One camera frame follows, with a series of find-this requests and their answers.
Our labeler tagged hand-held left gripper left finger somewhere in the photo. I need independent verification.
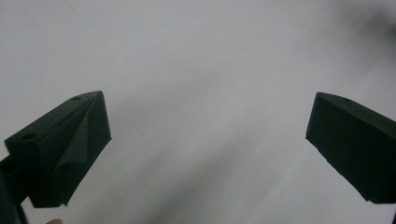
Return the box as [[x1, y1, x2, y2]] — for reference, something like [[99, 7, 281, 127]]
[[4, 90, 112, 209]]

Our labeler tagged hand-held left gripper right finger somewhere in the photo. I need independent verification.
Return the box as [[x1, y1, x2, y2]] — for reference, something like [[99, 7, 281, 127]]
[[305, 91, 396, 204]]

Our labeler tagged white board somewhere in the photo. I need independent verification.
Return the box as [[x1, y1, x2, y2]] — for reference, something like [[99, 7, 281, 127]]
[[0, 0, 396, 224]]

